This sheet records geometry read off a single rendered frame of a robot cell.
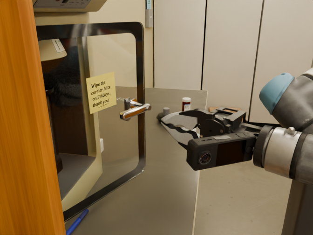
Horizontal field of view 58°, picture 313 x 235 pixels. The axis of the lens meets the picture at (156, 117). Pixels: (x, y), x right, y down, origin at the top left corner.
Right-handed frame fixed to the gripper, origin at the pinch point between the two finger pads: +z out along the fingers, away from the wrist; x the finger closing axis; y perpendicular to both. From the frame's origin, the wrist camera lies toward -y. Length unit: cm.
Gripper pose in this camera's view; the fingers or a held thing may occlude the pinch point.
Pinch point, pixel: (164, 122)
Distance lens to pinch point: 56.4
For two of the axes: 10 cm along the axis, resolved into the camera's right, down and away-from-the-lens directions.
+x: 0.0, -9.4, -3.5
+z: -7.8, -2.2, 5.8
